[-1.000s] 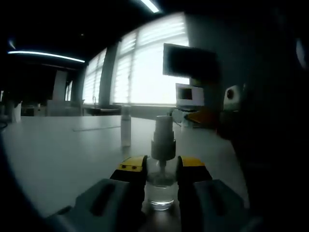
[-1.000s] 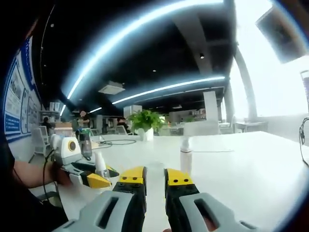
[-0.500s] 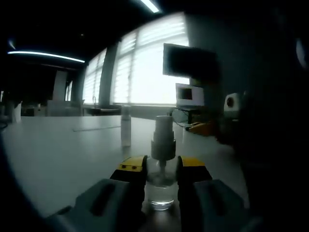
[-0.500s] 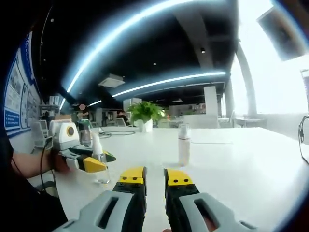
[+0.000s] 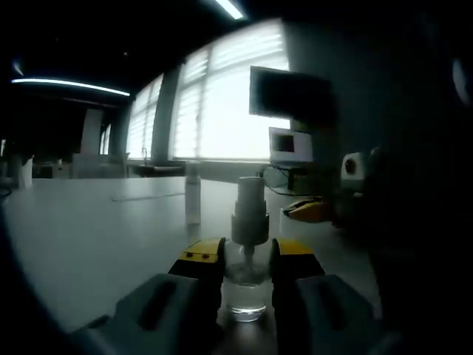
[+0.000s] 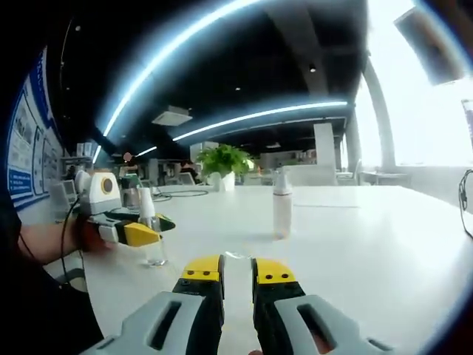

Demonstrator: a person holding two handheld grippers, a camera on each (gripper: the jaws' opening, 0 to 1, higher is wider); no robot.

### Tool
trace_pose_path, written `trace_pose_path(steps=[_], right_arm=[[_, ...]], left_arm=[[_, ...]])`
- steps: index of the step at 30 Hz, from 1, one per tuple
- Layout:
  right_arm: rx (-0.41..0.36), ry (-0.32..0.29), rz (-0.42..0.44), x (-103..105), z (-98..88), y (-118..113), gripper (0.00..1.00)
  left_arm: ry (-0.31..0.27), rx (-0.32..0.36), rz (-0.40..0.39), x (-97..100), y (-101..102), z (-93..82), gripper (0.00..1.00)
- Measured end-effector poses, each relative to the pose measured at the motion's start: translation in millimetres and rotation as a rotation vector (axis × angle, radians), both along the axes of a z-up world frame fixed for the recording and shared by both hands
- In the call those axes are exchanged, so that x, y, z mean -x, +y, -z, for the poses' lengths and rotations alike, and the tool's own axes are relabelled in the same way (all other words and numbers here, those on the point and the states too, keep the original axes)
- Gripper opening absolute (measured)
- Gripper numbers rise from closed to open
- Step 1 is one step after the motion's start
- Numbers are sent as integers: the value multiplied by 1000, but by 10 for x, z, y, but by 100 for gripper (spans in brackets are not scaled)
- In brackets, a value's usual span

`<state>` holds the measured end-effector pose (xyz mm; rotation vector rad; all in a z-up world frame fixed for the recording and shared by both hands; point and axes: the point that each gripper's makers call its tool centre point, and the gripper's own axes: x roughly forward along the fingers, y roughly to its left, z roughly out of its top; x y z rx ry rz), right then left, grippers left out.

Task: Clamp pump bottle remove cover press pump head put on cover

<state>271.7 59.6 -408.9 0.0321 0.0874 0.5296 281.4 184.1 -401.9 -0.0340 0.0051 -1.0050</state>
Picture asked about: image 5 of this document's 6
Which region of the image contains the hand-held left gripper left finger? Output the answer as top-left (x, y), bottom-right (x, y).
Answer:
top-left (69, 236), bottom-right (227, 355)

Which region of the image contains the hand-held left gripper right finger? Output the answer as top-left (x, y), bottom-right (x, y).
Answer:
top-left (271, 237), bottom-right (404, 355)

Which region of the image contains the clear pump bottle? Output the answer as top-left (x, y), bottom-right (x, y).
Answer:
top-left (220, 176), bottom-right (274, 322)

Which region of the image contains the white pump bottle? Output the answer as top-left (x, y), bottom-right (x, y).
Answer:
top-left (184, 160), bottom-right (203, 225)

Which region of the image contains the dark monitor stand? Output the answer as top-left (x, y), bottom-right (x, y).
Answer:
top-left (271, 162), bottom-right (322, 193)

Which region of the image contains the white framed monitor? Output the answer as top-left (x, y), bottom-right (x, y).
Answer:
top-left (268, 126), bottom-right (314, 166)

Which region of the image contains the window with white blinds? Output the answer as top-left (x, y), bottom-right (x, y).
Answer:
top-left (171, 20), bottom-right (291, 162)
top-left (126, 73), bottom-right (163, 160)

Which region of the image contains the white plant pot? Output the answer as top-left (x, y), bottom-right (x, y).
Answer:
top-left (16, 155), bottom-right (34, 189)

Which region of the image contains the long ceiling light strip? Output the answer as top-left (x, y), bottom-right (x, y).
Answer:
top-left (10, 77), bottom-right (131, 98)
top-left (214, 0), bottom-right (245, 19)

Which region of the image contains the black monitor cable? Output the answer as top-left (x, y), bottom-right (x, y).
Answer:
top-left (258, 165), bottom-right (296, 195)

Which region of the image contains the dark wall screen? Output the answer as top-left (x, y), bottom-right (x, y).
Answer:
top-left (249, 65), bottom-right (333, 121)

